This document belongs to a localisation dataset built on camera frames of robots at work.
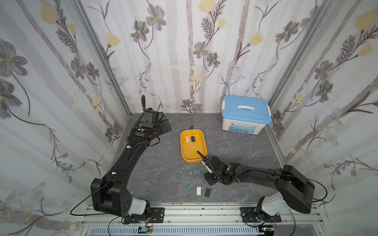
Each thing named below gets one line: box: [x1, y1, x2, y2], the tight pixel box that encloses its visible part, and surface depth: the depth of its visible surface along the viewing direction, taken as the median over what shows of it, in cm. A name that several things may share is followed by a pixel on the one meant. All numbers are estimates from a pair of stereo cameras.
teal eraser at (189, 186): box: [185, 182, 195, 192], surface depth 86 cm
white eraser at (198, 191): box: [196, 186, 202, 196], surface depth 84 cm
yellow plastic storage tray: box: [180, 129, 208, 164], surface depth 105 cm
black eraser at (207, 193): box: [204, 187, 212, 198], surface depth 84 cm
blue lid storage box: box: [221, 95, 273, 135], surface depth 103 cm
